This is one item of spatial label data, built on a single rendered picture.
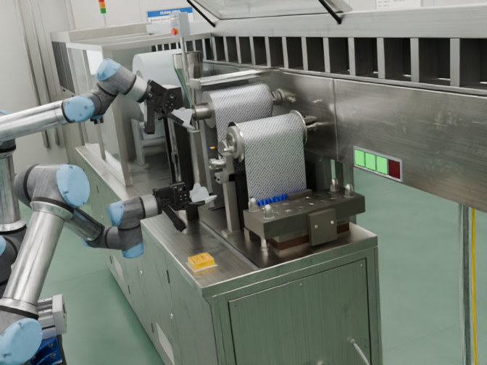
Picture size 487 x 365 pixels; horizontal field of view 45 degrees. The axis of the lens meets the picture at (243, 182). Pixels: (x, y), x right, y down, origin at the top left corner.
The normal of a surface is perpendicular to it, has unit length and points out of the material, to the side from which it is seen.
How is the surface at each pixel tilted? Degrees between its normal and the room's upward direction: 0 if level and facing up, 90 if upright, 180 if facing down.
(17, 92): 90
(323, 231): 90
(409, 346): 0
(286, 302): 90
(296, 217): 90
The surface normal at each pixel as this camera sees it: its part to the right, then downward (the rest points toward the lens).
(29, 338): 0.88, 0.15
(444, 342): -0.11, -0.95
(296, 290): 0.41, 0.23
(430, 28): -0.91, 0.22
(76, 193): 0.93, -0.09
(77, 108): -0.14, 0.30
